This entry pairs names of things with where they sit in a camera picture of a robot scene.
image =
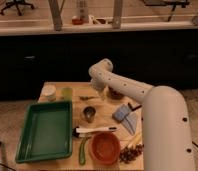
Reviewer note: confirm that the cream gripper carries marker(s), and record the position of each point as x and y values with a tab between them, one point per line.
99	87

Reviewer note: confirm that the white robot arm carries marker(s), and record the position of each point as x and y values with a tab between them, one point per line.
166	130

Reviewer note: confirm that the small metal cup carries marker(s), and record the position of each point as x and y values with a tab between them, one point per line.
89	113

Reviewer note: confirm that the dark brown bowl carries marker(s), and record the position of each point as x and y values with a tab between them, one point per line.
114	94

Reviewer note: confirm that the white cylindrical container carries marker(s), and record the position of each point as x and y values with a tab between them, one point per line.
49	92

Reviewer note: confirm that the orange plastic bowl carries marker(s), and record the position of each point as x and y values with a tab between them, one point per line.
104	148

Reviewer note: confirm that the yellow banana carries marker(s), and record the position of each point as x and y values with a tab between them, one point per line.
135	140

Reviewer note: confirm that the green plastic tray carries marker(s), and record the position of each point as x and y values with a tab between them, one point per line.
46	133

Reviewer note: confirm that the red object on shelf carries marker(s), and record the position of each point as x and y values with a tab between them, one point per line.
77	21

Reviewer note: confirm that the bunch of dark grapes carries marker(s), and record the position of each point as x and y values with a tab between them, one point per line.
130	154

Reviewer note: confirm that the black office chair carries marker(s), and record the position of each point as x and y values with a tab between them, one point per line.
16	3

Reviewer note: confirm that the white handled brush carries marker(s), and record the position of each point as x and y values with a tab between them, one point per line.
81	131

